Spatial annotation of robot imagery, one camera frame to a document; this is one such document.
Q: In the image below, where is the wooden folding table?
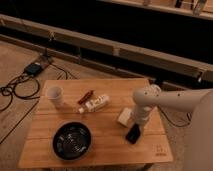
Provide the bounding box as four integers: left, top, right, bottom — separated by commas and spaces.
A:
18, 78, 173, 168

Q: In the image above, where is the beige sponge block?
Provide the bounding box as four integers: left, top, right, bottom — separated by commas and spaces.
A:
117, 108, 132, 127

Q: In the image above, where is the black bowl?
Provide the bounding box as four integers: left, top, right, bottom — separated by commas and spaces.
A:
52, 122, 92, 160

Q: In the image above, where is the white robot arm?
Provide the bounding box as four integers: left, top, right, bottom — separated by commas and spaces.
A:
132, 84, 213, 171

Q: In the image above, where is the small white plastic bottle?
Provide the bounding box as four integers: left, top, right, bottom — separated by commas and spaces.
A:
78, 94, 110, 114

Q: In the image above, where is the black power adapter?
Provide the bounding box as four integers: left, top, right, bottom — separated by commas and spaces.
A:
24, 63, 43, 76

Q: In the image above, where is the black floor cable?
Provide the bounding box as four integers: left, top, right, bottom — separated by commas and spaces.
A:
0, 71, 42, 113

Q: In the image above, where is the red brown marker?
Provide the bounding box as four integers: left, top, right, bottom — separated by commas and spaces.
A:
78, 90, 94, 105

